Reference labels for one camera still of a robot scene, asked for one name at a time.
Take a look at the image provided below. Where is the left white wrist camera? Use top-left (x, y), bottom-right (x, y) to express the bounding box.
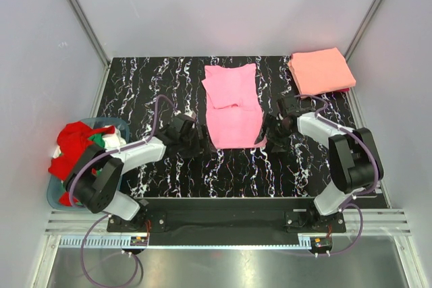
top-left (175, 111), bottom-right (196, 121)

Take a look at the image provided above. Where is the blue laundry basket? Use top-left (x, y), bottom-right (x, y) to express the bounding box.
top-left (47, 117), bottom-right (130, 210)

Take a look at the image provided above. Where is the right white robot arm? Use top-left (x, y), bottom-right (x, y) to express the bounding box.
top-left (256, 94), bottom-right (384, 232)

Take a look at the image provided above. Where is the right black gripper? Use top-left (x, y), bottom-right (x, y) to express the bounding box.
top-left (255, 113), bottom-right (294, 153)

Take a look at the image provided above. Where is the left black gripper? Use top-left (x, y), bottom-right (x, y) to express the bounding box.
top-left (179, 125), bottom-right (215, 159)

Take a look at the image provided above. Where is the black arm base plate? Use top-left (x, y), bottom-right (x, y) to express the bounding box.
top-left (107, 196), bottom-right (345, 235)

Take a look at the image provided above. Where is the pink t shirt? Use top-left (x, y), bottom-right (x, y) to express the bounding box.
top-left (202, 63), bottom-right (267, 150)

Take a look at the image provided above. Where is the green t shirt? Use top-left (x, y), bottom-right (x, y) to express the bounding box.
top-left (88, 133), bottom-right (105, 148)

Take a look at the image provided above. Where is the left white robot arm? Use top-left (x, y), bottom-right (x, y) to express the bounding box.
top-left (63, 114), bottom-right (209, 231)

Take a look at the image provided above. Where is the red t shirt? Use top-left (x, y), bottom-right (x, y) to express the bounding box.
top-left (47, 121), bottom-right (99, 206)

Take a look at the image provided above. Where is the folded salmon t shirt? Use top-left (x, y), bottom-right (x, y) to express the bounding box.
top-left (288, 47), bottom-right (356, 95)

